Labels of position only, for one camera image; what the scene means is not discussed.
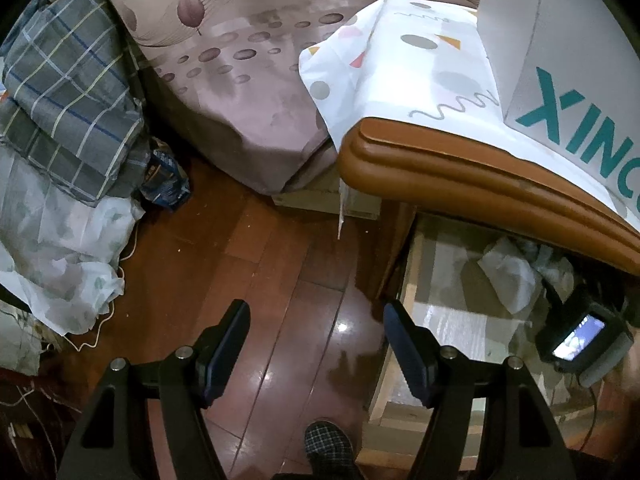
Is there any beige underwear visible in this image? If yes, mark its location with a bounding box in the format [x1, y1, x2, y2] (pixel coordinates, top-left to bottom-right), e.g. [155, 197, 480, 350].
[520, 240, 576, 291]

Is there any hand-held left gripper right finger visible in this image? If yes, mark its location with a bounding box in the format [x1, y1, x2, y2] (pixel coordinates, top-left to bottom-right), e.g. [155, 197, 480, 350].
[382, 300, 583, 480]

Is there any grey plaid bedding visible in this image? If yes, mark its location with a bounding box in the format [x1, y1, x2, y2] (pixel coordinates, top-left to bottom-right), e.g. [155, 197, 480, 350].
[0, 0, 151, 206]

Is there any black cable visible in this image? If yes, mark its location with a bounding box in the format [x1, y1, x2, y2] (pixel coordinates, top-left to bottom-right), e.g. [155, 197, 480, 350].
[580, 385, 601, 456]

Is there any white crumpled tissue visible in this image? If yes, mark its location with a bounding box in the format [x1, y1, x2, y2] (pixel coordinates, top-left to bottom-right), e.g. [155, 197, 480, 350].
[475, 237, 543, 316]

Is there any white shoe box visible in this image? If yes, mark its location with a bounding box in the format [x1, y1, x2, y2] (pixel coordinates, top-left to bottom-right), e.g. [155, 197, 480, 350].
[477, 0, 640, 211]

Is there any brown wooden nightstand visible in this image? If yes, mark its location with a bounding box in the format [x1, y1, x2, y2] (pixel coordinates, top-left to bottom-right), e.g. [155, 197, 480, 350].
[339, 117, 640, 306]

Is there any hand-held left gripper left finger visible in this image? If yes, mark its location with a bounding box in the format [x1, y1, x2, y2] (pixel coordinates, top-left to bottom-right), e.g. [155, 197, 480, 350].
[60, 299, 252, 480]

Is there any plaid slipper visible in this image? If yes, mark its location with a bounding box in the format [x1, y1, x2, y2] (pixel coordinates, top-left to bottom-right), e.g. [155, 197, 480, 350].
[304, 420, 357, 480]

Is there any leaf print bed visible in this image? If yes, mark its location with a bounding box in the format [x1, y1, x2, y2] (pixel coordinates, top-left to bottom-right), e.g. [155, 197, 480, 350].
[97, 0, 486, 221]

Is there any white crumpled fabric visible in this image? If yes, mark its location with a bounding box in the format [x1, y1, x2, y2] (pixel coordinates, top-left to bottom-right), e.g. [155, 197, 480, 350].
[0, 152, 146, 336]

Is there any wooden drawer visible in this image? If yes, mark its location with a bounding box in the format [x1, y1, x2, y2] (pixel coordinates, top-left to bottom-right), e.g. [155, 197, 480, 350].
[360, 212, 640, 471]

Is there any blue package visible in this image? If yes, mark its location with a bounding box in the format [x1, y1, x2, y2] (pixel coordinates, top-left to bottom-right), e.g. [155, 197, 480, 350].
[140, 142, 191, 211]

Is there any white shape print cloth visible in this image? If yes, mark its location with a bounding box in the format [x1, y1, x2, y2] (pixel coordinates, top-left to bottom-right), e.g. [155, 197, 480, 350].
[299, 0, 631, 221]

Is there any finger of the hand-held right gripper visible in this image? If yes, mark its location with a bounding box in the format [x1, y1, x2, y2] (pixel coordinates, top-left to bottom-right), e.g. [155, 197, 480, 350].
[542, 279, 577, 319]

